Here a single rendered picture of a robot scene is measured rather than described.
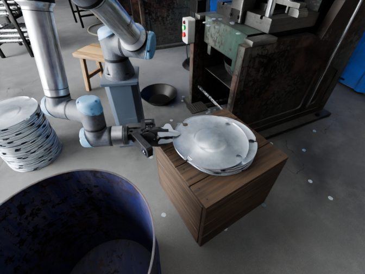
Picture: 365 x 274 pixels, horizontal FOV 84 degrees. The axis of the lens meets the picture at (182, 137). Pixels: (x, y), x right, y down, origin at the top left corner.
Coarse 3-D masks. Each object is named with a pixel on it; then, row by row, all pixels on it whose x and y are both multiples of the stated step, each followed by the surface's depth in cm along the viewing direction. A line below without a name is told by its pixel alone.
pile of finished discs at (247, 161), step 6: (228, 120) 88; (234, 120) 88; (240, 126) 85; (246, 126) 84; (246, 132) 83; (252, 132) 82; (252, 138) 80; (252, 144) 78; (252, 150) 75; (240, 156) 73; (246, 156) 73; (252, 156) 73; (246, 162) 71; (198, 168) 73; (234, 168) 69; (240, 168) 70; (246, 168) 73; (210, 174) 72; (216, 174) 71; (222, 174) 71; (228, 174) 72; (234, 174) 72
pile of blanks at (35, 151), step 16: (16, 128) 99; (32, 128) 104; (48, 128) 115; (0, 144) 99; (16, 144) 102; (32, 144) 107; (48, 144) 115; (16, 160) 108; (32, 160) 112; (48, 160) 119
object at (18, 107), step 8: (24, 96) 114; (0, 104) 109; (8, 104) 109; (16, 104) 109; (24, 104) 109; (32, 104) 109; (0, 112) 103; (8, 112) 103; (16, 112) 103; (24, 112) 104; (32, 112) 104; (0, 120) 99; (8, 120) 100; (16, 120) 100; (24, 120) 99; (0, 128) 95
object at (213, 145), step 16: (176, 128) 81; (192, 128) 82; (208, 128) 81; (224, 128) 83; (240, 128) 82; (176, 144) 75; (192, 144) 75; (208, 144) 75; (224, 144) 75; (240, 144) 76; (192, 160) 70; (208, 160) 70; (224, 160) 70; (240, 160) 71
